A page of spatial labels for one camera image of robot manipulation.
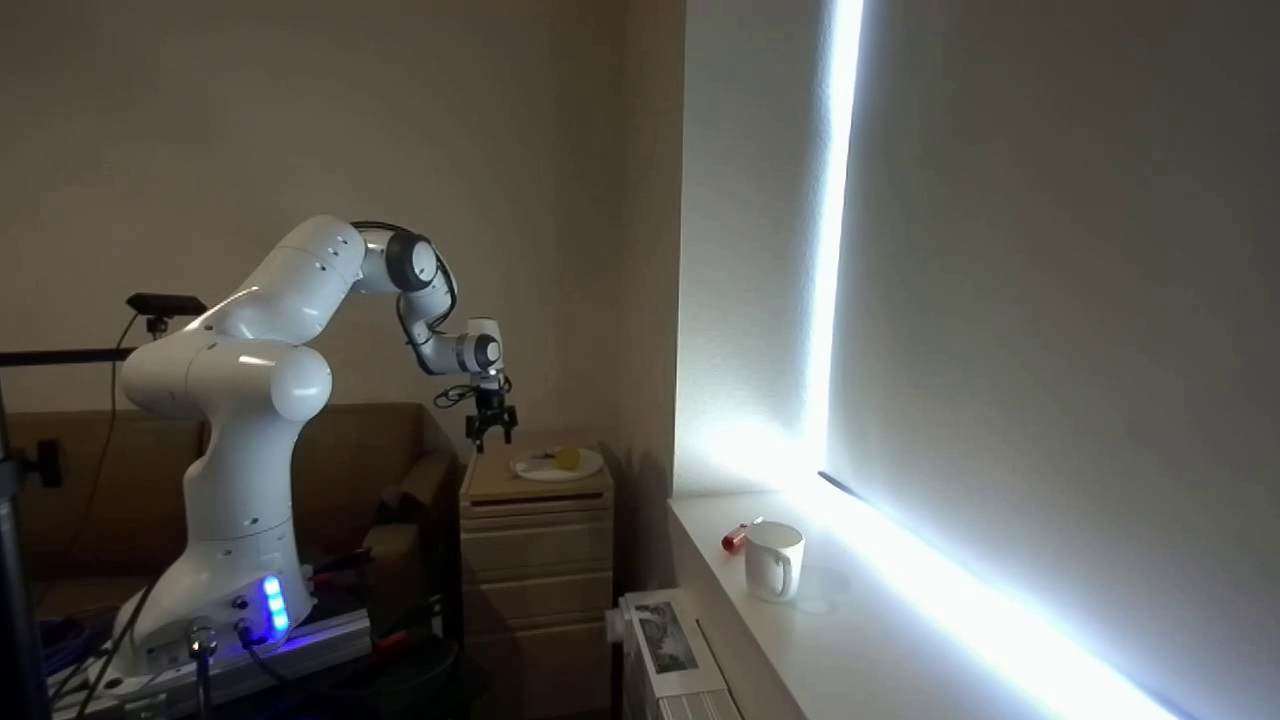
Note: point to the white wall radiator unit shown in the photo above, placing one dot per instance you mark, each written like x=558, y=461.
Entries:
x=664, y=663

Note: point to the white roller blind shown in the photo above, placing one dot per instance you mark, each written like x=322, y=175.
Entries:
x=1066, y=292

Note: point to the yellow lemon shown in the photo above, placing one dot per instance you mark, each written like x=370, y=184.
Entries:
x=574, y=459

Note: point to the white round plate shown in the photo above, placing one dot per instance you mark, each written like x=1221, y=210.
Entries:
x=544, y=468

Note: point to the black boom bar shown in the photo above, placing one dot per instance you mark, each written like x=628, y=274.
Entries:
x=55, y=358

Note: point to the small black camera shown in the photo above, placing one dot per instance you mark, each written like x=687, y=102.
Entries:
x=167, y=304

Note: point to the white ceramic cup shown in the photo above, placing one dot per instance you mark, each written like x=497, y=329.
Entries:
x=771, y=559

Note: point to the white window sill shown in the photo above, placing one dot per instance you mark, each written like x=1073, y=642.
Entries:
x=864, y=642

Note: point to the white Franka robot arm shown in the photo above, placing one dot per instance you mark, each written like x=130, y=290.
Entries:
x=242, y=403

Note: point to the aluminium profile rail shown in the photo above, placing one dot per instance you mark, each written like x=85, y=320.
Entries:
x=322, y=642

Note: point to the light wooden nightstand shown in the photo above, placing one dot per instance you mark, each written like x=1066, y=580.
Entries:
x=537, y=574

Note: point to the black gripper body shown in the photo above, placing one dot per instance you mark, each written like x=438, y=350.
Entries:
x=490, y=403

